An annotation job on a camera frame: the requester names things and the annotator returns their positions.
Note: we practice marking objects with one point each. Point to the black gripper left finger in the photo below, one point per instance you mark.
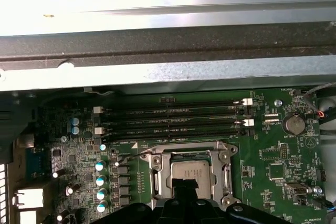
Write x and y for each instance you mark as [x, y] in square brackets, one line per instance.
[168, 213]

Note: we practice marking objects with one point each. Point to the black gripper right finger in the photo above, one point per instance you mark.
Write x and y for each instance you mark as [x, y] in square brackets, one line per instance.
[204, 213]

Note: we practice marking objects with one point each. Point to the silver green CPU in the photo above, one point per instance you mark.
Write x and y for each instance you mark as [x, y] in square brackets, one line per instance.
[191, 169]

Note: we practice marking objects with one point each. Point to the CPU socket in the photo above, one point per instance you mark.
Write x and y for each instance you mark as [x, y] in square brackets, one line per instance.
[225, 155]

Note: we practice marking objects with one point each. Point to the RAM slot with black clips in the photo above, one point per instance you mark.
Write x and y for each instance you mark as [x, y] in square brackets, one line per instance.
[210, 114]
[210, 133]

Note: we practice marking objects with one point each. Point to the RAM slot with white clips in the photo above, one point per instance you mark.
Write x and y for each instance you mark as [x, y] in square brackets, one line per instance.
[210, 104]
[210, 124]

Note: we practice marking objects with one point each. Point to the green motherboard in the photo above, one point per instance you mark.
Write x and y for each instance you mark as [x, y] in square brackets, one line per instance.
[262, 155]

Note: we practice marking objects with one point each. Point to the silver coin battery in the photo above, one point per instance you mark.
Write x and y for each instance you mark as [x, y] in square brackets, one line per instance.
[295, 125]

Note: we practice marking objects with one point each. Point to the black open PC case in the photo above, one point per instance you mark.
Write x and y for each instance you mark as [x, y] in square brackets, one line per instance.
[157, 40]

